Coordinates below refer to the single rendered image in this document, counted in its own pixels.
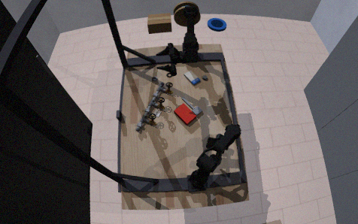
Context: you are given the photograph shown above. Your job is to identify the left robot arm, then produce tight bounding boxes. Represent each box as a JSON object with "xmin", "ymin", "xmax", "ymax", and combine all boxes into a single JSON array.
[{"xmin": 169, "ymin": 6, "xmax": 199, "ymax": 62}]

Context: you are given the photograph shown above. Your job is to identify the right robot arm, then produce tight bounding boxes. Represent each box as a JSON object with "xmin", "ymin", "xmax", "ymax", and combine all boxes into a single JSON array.
[{"xmin": 188, "ymin": 123, "xmax": 241, "ymax": 189}]

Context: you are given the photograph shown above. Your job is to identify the red rectangular block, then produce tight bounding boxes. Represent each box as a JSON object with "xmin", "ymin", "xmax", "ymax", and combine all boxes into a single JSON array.
[{"xmin": 174, "ymin": 104, "xmax": 196, "ymax": 126}]

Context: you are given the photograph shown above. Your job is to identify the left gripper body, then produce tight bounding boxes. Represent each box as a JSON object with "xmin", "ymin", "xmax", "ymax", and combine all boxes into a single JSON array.
[{"xmin": 168, "ymin": 43, "xmax": 186, "ymax": 76}]

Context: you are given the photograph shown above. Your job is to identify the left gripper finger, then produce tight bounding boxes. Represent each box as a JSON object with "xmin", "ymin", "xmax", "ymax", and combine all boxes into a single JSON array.
[
  {"xmin": 156, "ymin": 64, "xmax": 171, "ymax": 73},
  {"xmin": 156, "ymin": 46, "xmax": 169, "ymax": 56}
]

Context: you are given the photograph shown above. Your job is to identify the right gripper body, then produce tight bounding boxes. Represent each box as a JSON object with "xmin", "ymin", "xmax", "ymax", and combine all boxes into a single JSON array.
[{"xmin": 210, "ymin": 134, "xmax": 223, "ymax": 164}]

